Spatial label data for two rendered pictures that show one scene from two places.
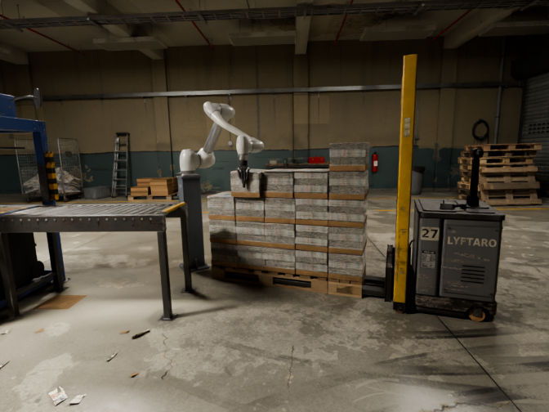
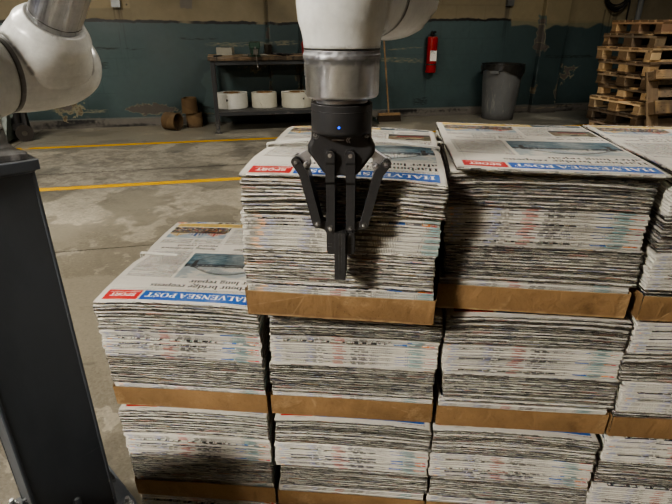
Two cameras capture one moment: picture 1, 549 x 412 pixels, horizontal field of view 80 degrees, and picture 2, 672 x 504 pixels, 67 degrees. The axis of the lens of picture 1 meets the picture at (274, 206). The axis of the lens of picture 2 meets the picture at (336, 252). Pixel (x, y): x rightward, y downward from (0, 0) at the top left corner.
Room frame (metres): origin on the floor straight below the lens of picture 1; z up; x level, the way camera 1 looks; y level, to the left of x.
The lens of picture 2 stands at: (2.26, 0.44, 1.25)
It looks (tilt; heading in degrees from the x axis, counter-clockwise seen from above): 24 degrees down; 345
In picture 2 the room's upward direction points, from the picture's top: straight up
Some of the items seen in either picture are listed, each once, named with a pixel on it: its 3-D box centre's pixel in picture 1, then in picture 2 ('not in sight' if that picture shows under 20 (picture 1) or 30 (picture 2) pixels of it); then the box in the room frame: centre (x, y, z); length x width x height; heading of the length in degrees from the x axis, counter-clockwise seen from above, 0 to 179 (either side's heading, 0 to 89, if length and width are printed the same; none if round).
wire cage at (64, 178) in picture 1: (51, 170); not in sight; (9.04, 6.14, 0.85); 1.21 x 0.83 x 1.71; 87
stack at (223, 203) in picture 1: (271, 237); (419, 430); (3.05, 0.03, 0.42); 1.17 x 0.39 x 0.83; 70
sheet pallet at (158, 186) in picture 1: (155, 188); not in sight; (9.10, 3.33, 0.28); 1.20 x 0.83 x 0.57; 87
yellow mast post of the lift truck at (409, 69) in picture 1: (404, 185); not in sight; (2.34, -0.94, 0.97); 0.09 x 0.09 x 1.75; 70
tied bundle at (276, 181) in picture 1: (284, 182); (514, 207); (3.01, -0.10, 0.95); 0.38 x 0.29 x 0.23; 158
